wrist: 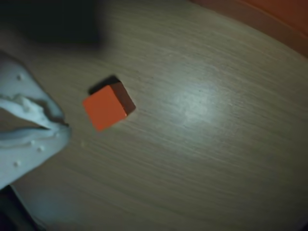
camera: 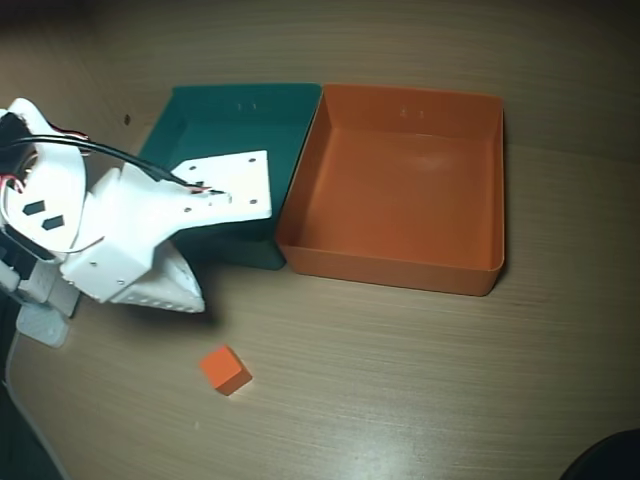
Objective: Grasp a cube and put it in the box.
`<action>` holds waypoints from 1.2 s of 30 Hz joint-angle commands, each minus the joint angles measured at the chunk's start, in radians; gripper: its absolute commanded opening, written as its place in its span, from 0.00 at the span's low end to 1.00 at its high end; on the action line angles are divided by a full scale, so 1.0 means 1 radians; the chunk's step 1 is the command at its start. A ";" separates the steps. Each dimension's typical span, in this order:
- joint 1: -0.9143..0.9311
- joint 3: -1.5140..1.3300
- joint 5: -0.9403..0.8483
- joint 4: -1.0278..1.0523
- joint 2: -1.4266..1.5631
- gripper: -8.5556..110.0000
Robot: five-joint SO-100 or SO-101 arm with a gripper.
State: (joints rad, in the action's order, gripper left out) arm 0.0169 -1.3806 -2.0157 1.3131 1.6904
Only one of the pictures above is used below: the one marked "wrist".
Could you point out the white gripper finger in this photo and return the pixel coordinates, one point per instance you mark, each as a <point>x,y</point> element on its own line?
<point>26,154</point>
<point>26,96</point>

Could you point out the orange cube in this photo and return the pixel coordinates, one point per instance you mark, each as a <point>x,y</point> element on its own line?
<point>103,109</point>

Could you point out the orange plastic box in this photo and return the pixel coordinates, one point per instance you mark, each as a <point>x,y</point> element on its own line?
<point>284,14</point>

